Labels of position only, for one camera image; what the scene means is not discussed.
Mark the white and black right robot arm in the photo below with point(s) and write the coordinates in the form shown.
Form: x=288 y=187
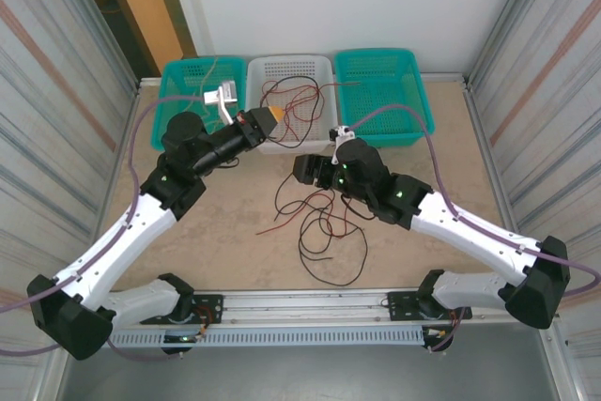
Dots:
x=469 y=232

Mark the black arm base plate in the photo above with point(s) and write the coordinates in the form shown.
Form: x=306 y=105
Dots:
x=399 y=304
x=211 y=302

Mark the white plastic basket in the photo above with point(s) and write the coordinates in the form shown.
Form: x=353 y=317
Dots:
x=291 y=67

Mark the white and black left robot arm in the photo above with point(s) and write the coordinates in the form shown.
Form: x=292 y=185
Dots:
x=117 y=241

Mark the teal plastic basket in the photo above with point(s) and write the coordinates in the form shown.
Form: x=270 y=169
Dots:
x=188 y=77
x=385 y=77

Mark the aluminium mounting rail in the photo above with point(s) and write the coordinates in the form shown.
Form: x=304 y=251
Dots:
x=305 y=302

